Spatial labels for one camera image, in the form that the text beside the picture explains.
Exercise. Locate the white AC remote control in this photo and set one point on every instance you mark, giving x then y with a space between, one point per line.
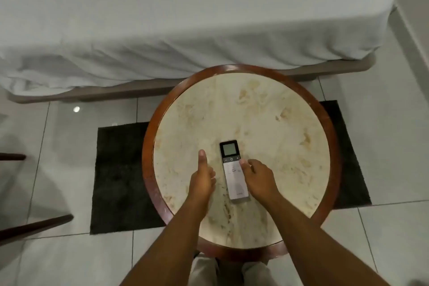
234 182

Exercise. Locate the person's left forearm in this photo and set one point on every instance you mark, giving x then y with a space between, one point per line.
167 249

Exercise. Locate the bed with white sheet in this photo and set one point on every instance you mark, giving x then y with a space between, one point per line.
167 11

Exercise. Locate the round marble wooden-rimmed table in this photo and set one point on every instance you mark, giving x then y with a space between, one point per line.
268 121

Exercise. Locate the person's right forearm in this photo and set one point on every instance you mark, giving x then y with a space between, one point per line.
318 249

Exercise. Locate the dark wooden chair leg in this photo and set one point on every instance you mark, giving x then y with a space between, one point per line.
11 157
33 227

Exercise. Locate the beige bed base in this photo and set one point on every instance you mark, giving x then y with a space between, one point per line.
100 93

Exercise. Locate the person's right hand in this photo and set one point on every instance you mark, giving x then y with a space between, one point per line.
261 182

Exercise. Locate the black floor rug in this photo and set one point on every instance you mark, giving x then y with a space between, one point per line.
117 178

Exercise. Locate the person's left hand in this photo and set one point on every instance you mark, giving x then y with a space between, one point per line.
201 182

